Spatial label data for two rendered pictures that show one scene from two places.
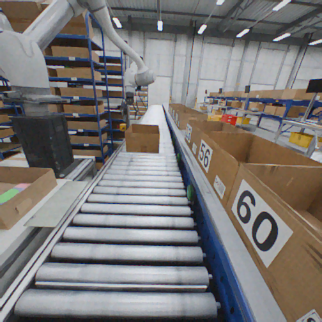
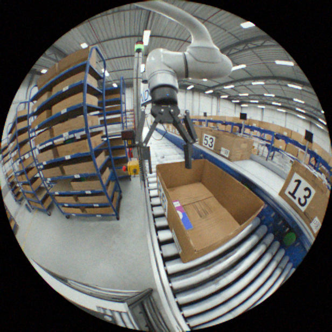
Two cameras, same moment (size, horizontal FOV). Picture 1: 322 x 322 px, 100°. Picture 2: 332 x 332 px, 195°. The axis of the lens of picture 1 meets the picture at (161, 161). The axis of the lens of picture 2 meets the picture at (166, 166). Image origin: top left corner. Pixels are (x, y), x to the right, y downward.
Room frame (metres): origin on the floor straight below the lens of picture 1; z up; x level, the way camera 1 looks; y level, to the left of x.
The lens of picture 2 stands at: (1.09, 0.37, 1.12)
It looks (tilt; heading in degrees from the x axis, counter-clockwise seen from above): 27 degrees down; 348
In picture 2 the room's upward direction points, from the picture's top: straight up
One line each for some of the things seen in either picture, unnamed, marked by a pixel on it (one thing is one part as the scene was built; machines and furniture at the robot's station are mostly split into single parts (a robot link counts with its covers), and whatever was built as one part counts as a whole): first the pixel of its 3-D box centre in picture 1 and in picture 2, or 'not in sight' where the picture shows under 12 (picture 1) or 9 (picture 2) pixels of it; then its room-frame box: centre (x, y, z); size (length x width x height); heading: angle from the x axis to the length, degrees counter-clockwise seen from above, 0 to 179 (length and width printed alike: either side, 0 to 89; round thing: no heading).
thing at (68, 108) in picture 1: (85, 108); (79, 144); (1.99, 1.08, 0.99); 0.40 x 0.30 x 0.10; 89
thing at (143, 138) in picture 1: (144, 137); (200, 198); (1.32, 0.18, 0.83); 0.39 x 0.29 x 0.17; 4
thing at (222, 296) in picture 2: (145, 165); (246, 278); (0.93, 0.11, 0.72); 0.52 x 0.05 x 0.05; 92
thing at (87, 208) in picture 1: (137, 210); not in sight; (0.48, 0.09, 0.72); 0.52 x 0.05 x 0.05; 92
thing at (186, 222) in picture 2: not in sight; (177, 215); (1.31, 0.28, 0.76); 0.16 x 0.07 x 0.02; 4
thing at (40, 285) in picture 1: (122, 293); not in sight; (0.19, 0.08, 0.70); 0.46 x 0.01 x 0.09; 92
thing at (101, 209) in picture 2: (93, 161); (101, 202); (2.00, 1.09, 0.19); 0.40 x 0.30 x 0.10; 94
